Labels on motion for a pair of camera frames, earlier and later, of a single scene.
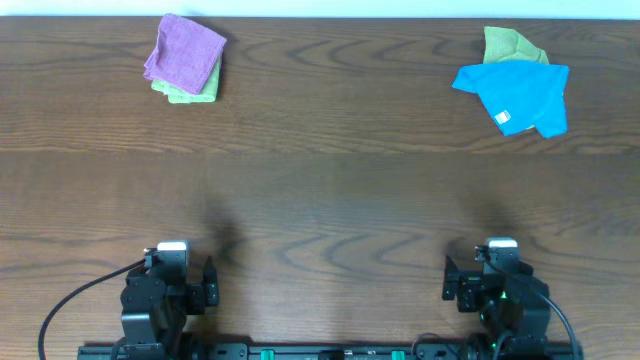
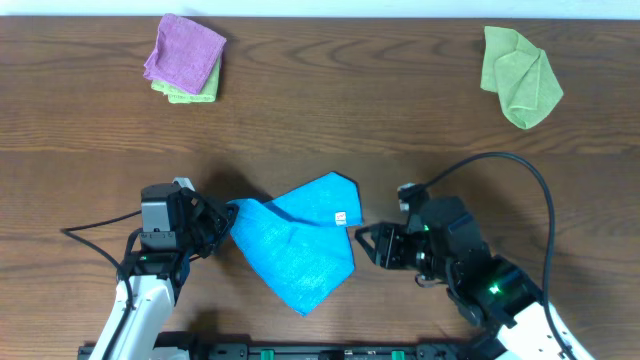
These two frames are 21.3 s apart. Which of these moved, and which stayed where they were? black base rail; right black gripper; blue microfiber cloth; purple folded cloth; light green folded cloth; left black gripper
Moved: right black gripper; left black gripper; blue microfiber cloth
Stayed: black base rail; purple folded cloth; light green folded cloth
